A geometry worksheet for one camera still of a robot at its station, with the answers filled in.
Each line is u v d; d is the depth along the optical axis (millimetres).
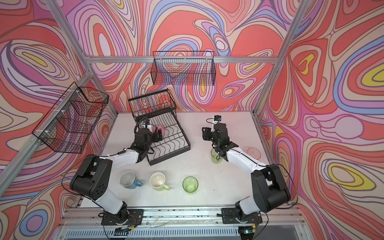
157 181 835
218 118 763
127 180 823
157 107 1224
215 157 851
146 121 763
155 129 801
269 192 430
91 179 460
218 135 664
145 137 714
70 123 782
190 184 835
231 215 739
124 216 657
